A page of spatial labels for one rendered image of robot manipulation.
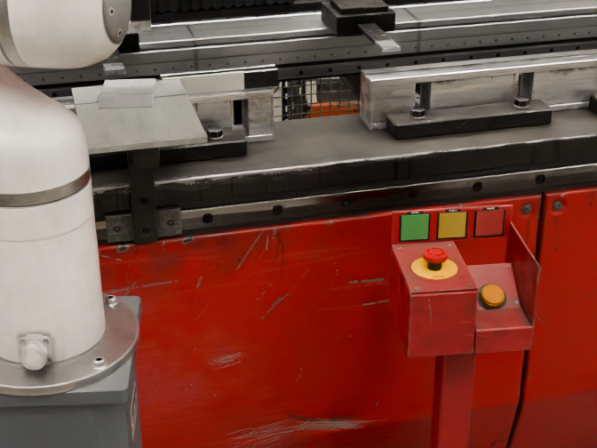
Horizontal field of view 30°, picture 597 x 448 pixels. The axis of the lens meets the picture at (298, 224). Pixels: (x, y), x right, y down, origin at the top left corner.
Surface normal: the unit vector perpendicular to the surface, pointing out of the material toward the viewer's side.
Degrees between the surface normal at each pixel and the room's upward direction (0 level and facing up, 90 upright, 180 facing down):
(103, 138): 0
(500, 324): 0
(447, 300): 90
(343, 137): 0
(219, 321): 90
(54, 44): 114
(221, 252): 90
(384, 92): 90
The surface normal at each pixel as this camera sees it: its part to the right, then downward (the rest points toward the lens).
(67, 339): 0.59, 0.36
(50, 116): 0.39, -0.66
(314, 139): 0.00, -0.89
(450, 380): 0.12, 0.45
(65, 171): 0.78, 0.26
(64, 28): 0.15, 0.65
